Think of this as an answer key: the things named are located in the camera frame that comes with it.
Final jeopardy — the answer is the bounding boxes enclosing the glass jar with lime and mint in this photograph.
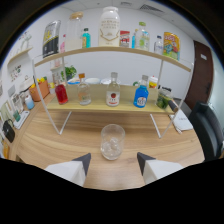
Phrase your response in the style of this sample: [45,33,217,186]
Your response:
[155,87,180,113]

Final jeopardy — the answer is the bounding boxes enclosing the clear bottle with red label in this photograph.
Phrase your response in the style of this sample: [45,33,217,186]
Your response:
[105,71,122,108]

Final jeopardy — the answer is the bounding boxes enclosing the black silver soda water can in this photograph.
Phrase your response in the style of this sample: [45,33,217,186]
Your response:
[42,19,62,59]

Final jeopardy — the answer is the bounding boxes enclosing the green cup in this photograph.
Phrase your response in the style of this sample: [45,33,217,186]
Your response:
[12,109,21,123]

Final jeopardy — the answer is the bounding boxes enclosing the light blue white cup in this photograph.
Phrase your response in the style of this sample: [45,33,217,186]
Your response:
[24,94,36,111]

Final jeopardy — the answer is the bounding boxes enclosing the yellow red instant cup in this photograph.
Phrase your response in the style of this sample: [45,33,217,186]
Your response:
[148,75,159,90]

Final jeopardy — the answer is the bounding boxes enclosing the clear glass with ice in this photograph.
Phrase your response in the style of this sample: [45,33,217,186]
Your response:
[100,123,126,161]

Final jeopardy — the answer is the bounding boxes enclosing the white notebook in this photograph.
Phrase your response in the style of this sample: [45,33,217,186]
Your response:
[169,108,194,132]

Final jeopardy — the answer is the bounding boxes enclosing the black chair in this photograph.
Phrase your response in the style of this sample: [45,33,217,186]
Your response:
[187,101,224,162]

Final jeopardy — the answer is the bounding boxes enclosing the white tray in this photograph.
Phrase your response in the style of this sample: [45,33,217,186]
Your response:
[12,110,31,131]

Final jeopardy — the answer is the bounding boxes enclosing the blue liquid bottle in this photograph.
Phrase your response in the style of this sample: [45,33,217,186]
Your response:
[132,74,150,109]

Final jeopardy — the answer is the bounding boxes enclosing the black kettle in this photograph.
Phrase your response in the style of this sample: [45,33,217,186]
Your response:
[1,118,16,144]

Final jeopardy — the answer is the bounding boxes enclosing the white-framed two-tier wooden rack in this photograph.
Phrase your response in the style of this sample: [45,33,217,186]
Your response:
[32,45,195,139]

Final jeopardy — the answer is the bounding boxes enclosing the red liquid bottle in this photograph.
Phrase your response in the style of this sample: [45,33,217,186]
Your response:
[54,79,70,106]

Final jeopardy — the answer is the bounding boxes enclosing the clear bottle with orange label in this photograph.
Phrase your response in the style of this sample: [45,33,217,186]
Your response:
[76,72,93,107]

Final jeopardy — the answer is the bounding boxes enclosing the orange container with cactus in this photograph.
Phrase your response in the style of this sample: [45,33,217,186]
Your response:
[28,80,51,103]

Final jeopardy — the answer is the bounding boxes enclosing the colourful rimmed bowl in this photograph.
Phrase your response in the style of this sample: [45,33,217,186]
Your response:
[67,77,81,85]

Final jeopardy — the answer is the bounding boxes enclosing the white bowl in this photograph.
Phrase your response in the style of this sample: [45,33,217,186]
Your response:
[84,77,101,85]

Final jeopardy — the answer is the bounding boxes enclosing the patterned bowl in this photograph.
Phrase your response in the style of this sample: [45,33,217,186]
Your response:
[100,77,123,85]

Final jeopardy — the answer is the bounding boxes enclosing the green potted plant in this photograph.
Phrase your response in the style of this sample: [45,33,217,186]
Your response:
[64,65,78,81]

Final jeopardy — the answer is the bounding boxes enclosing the brown door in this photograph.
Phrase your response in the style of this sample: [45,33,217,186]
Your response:
[184,39,215,111]

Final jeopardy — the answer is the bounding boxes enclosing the clear bottle with blue cap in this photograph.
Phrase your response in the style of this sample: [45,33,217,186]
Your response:
[153,35,165,56]

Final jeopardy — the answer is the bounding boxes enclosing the yellow cartoon print can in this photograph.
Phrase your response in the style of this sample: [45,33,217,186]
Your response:
[162,31,182,62]

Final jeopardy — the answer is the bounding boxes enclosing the slim pink bottle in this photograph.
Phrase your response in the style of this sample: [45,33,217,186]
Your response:
[59,33,67,54]

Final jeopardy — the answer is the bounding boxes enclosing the clear bottle with green cap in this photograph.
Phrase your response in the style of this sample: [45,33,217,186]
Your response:
[135,21,151,52]

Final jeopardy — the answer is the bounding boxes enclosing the small teal bottle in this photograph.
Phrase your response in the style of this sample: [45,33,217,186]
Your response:
[81,27,92,49]

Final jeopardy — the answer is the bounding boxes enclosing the glass jar with cork lid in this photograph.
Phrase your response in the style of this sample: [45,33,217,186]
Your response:
[64,11,85,52]

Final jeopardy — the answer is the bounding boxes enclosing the white figurine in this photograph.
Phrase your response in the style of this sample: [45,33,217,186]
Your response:
[19,31,33,51]

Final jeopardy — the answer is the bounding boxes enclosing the large white bottle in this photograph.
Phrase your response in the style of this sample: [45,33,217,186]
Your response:
[97,5,121,48]

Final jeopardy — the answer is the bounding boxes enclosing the louvred air vent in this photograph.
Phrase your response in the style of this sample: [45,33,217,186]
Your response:
[139,3,165,14]

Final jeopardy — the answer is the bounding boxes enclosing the wooden wall shelf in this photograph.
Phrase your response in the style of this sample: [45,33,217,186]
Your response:
[6,45,35,66]

